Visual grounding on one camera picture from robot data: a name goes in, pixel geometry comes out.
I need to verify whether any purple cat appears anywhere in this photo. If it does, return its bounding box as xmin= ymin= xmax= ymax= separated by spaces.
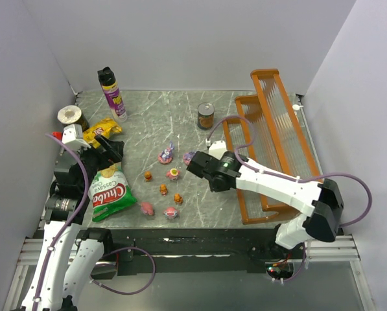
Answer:
xmin=183 ymin=151 xmax=196 ymax=165

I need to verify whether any purple bunny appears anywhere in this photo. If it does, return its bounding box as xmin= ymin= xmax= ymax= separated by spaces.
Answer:
xmin=158 ymin=141 xmax=174 ymax=165

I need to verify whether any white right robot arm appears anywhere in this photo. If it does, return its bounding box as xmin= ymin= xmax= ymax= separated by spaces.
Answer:
xmin=187 ymin=151 xmax=344 ymax=249

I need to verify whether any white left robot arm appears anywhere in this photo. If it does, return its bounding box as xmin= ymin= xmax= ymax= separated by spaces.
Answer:
xmin=19 ymin=135 xmax=124 ymax=310

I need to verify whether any orange tiered display shelf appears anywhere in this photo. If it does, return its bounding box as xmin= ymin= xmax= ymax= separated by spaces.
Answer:
xmin=221 ymin=68 xmax=323 ymax=225

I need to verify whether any yellow snack bag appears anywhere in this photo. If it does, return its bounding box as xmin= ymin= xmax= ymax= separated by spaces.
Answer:
xmin=83 ymin=118 xmax=123 ymax=148

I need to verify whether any green Chuba cassava chips bag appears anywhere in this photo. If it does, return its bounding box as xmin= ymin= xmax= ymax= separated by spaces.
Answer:
xmin=88 ymin=163 xmax=137 ymax=222

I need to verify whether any pink figure with green hat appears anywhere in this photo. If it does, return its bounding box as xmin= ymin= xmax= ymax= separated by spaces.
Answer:
xmin=165 ymin=168 xmax=180 ymax=180

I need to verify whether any chips tube with white lid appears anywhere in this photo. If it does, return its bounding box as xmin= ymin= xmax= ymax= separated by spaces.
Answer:
xmin=57 ymin=105 xmax=89 ymax=132

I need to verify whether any orange bear figure right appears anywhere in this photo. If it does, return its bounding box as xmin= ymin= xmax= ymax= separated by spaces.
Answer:
xmin=174 ymin=193 xmax=183 ymax=205

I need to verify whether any small orange bear figure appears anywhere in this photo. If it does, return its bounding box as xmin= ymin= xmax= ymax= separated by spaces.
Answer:
xmin=144 ymin=171 xmax=152 ymax=182

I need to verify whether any orange bear figure middle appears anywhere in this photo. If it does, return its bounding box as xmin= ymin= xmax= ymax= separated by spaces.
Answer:
xmin=159 ymin=184 xmax=168 ymax=196

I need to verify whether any brown tin can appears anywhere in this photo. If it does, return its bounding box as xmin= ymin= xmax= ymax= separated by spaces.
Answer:
xmin=197 ymin=102 xmax=215 ymax=130

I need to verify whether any pink round figure teal face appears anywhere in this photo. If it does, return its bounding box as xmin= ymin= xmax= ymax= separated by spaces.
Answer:
xmin=163 ymin=207 xmax=179 ymax=219

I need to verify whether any pink pig figure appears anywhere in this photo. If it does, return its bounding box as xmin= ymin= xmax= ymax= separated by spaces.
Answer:
xmin=141 ymin=202 xmax=155 ymax=216

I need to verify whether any purple insect spray can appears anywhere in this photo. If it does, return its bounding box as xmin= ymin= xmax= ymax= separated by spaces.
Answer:
xmin=97 ymin=67 xmax=127 ymax=122

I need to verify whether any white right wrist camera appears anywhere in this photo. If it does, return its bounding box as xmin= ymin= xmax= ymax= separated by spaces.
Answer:
xmin=205 ymin=139 xmax=228 ymax=160

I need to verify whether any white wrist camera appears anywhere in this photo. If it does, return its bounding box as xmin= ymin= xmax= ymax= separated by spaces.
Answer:
xmin=205 ymin=139 xmax=228 ymax=160
xmin=62 ymin=124 xmax=91 ymax=151

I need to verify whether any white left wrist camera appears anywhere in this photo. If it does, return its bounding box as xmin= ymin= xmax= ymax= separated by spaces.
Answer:
xmin=62 ymin=124 xmax=91 ymax=151

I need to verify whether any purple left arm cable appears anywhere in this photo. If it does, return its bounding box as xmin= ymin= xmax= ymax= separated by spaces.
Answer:
xmin=30 ymin=132 xmax=90 ymax=311

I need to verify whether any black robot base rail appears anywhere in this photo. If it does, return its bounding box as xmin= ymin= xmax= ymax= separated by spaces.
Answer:
xmin=107 ymin=228 xmax=303 ymax=276

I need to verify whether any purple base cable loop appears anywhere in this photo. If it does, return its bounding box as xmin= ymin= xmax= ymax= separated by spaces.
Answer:
xmin=89 ymin=247 xmax=156 ymax=295

